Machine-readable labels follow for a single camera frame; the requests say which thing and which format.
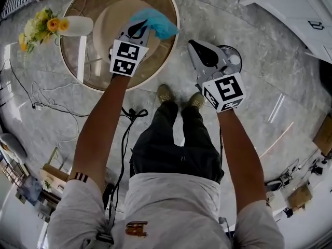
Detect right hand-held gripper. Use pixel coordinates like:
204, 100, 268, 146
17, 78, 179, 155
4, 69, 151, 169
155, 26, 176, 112
187, 39, 247, 114

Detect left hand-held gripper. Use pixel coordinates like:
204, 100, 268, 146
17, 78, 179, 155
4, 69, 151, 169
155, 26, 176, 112
109, 19, 153, 78

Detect blue mesh cloth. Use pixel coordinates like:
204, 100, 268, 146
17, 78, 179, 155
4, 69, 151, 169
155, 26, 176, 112
129, 8, 181, 40

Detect black round trash bin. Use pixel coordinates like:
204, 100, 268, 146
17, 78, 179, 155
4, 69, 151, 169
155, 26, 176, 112
216, 45, 243, 74

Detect person's right forearm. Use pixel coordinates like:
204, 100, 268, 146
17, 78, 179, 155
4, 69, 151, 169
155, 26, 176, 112
216, 107, 266, 205

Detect person's left forearm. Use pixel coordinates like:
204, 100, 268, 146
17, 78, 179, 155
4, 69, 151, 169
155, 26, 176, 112
71, 74, 136, 189

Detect round glass coffee table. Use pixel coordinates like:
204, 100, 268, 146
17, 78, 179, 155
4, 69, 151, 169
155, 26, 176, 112
59, 0, 180, 92

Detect person's right olive shoe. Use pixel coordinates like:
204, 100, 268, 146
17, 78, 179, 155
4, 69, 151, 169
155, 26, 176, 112
185, 91, 206, 110

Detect person's olive shoe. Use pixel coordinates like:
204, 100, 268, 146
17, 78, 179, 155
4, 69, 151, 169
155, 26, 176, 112
157, 84, 175, 105
185, 91, 206, 110

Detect person's left olive shoe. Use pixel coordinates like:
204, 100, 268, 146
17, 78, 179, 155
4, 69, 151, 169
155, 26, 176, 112
157, 84, 175, 105

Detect yellow flower bouquet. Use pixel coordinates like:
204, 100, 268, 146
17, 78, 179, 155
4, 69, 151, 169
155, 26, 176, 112
18, 7, 70, 54

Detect white sink cabinet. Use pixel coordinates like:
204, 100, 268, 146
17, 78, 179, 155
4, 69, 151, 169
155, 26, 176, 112
238, 0, 332, 62

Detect person's dark trousers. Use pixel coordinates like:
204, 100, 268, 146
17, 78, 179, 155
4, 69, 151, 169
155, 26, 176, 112
129, 101, 225, 184

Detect dark green tub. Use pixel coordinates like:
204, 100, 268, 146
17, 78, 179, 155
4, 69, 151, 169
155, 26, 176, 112
318, 60, 332, 94

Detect cardboard box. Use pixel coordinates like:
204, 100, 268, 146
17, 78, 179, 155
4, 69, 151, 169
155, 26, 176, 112
312, 113, 332, 157
287, 184, 313, 213

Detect wooden bench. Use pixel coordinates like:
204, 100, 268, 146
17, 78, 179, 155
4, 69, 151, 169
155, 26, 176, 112
38, 146, 70, 189

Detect grey padded chair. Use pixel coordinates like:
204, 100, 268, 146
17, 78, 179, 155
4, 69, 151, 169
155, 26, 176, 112
0, 133, 28, 163

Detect white floor cable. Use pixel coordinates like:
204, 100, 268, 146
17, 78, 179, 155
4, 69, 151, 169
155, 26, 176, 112
31, 80, 87, 143

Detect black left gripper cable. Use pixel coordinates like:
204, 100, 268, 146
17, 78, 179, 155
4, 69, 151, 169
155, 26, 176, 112
103, 107, 149, 219

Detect black floor cable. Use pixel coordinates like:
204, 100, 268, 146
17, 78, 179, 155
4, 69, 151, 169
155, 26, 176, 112
2, 58, 90, 118

